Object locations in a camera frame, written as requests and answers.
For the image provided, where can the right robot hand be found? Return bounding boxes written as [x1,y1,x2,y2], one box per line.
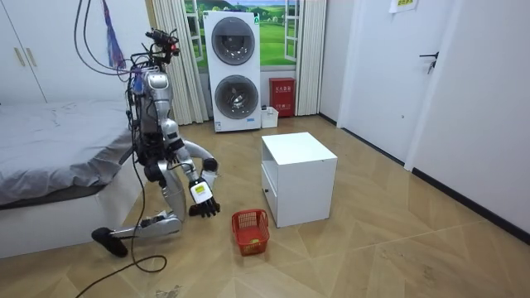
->
[187,177,222,219]

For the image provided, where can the robot legs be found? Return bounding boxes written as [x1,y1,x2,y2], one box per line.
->
[90,139,220,258]

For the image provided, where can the red plastic basket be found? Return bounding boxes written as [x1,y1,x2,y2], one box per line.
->
[230,209,272,257]

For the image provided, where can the robot body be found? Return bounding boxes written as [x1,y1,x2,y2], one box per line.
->
[123,27,183,183]

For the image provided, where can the small white bin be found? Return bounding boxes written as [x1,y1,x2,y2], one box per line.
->
[260,105,280,130]

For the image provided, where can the white bedside cabinet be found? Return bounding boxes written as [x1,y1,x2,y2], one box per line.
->
[260,132,339,229]

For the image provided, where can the cream pleated curtain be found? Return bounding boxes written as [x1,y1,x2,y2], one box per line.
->
[294,0,329,118]
[150,0,210,127]

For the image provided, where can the red fire equipment box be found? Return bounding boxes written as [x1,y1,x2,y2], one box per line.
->
[268,77,297,118]

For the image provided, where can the white washing machine tower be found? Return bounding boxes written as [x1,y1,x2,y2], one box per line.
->
[202,10,263,134]

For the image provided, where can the grey bed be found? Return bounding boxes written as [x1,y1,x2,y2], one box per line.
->
[0,99,147,260]

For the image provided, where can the green landscape window poster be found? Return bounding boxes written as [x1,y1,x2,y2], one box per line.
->
[183,0,301,72]

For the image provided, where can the white wardrobe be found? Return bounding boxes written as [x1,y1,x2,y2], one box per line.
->
[0,0,153,105]

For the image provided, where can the white door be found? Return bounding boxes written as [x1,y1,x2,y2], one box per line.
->
[337,0,464,171]

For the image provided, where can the white paper sign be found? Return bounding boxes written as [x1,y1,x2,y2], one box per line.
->
[388,0,420,15]

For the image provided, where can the black floor cable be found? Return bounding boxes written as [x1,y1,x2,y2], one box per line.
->
[75,151,169,298]

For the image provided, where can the cable bundle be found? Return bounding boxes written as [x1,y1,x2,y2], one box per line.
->
[73,0,138,78]

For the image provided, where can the black door handle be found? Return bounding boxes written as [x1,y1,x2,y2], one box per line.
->
[418,50,441,75]

